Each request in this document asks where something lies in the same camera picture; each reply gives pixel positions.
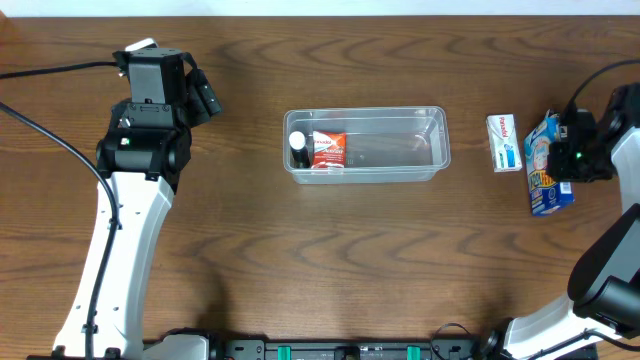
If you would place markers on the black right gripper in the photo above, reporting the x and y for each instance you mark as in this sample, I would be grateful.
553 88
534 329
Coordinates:
562 163

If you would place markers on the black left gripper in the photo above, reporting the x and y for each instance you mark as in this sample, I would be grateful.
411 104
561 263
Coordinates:
201 95

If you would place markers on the blue Kool Fever box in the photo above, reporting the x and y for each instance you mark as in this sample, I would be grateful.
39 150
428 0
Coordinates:
545 194

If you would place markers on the white Panadol box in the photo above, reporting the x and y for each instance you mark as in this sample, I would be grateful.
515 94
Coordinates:
503 143

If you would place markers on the black bottle white cap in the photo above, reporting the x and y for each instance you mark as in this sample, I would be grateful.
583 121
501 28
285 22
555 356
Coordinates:
299 150

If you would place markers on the red Panadol box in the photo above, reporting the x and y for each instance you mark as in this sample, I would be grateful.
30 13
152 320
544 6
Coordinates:
329 150

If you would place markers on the clear plastic container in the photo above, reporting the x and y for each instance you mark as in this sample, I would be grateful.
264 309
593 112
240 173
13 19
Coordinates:
384 144

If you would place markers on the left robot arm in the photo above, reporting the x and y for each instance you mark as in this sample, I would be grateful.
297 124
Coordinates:
139 161

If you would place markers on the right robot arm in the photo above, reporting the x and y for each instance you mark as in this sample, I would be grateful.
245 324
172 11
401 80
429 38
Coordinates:
602 299

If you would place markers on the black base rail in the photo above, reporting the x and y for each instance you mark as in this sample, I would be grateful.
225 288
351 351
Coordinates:
350 350

